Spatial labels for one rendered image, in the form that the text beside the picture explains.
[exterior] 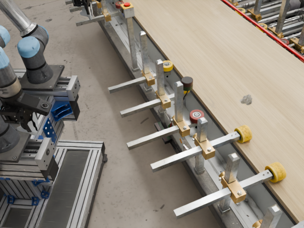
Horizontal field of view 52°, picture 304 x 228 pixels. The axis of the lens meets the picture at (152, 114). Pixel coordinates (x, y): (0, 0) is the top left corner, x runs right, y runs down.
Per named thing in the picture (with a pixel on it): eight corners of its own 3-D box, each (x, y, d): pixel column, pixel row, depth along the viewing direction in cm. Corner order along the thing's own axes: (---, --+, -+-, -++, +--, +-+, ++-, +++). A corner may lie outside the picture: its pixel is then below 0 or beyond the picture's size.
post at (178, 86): (177, 146, 188) (177, 85, 154) (175, 142, 190) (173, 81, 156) (182, 144, 189) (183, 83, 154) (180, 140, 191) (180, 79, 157)
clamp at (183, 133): (182, 137, 171) (182, 131, 168) (171, 121, 180) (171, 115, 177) (191, 134, 173) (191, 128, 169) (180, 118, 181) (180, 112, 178)
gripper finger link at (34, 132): (24, 134, 115) (14, 116, 108) (39, 134, 114) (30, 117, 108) (21, 140, 113) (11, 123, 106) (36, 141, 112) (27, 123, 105)
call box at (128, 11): (125, 20, 202) (123, 8, 197) (121, 15, 207) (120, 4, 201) (135, 17, 204) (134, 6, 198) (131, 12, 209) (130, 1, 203)
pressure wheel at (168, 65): (171, 81, 209) (170, 67, 201) (159, 79, 212) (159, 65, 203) (174, 74, 215) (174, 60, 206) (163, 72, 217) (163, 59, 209)
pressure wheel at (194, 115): (193, 134, 175) (193, 121, 167) (187, 125, 181) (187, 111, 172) (205, 130, 177) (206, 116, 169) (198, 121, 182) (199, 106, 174)
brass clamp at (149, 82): (147, 86, 205) (147, 80, 202) (140, 75, 214) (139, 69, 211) (156, 83, 207) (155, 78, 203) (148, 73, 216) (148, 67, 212)
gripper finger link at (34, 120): (27, 127, 117) (18, 110, 110) (42, 128, 116) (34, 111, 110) (24, 134, 115) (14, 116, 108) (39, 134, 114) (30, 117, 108)
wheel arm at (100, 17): (77, 27, 269) (75, 22, 266) (76, 25, 272) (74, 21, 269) (124, 15, 279) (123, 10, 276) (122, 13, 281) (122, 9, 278)
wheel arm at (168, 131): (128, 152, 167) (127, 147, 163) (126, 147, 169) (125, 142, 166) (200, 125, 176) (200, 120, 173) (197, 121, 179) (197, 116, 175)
